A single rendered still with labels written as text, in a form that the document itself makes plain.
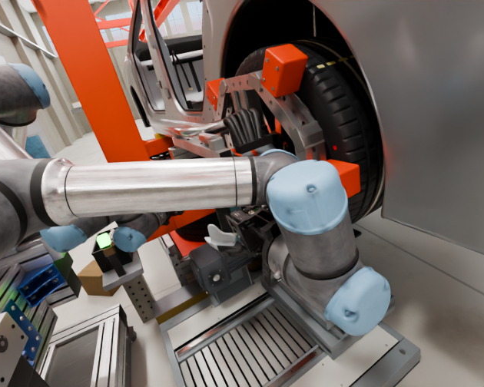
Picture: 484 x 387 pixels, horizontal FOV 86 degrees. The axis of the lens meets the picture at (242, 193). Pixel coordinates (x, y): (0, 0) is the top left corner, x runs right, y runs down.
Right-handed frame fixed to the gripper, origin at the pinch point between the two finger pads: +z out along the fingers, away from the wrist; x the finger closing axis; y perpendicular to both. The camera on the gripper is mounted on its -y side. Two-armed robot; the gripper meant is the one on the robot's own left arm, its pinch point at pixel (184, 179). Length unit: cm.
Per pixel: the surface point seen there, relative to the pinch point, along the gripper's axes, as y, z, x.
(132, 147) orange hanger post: -12.7, 10.7, -26.0
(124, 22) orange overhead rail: -248, 731, -506
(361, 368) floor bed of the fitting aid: 75, -14, 55
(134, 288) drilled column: 59, 2, -53
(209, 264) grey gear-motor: 43.2, 3.4, -4.5
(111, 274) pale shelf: 38, -10, -47
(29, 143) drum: 3, 383, -646
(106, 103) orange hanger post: -31.1, 8.7, -27.9
